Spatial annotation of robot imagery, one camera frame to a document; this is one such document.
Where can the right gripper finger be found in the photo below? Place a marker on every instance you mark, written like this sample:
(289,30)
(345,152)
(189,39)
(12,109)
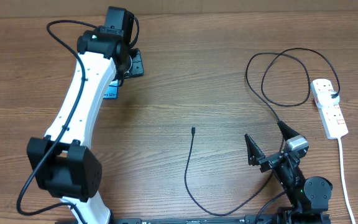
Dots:
(254,153)
(286,131)

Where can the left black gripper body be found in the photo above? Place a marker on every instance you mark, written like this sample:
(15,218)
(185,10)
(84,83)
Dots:
(137,67)

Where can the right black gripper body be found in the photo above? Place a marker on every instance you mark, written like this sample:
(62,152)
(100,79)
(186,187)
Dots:
(270,161)

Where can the blue Samsung Galaxy smartphone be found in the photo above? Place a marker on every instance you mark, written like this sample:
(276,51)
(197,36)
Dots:
(112,90)

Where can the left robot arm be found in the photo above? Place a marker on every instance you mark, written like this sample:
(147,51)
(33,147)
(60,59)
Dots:
(62,162)

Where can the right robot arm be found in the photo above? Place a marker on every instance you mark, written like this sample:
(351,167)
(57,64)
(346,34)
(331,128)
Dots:
(309,197)

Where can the white charger plug adapter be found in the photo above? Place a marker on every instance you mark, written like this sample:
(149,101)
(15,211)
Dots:
(326,98)

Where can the white power strip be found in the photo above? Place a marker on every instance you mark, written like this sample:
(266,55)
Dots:
(332,119)

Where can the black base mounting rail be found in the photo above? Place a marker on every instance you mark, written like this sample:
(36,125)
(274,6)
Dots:
(197,220)

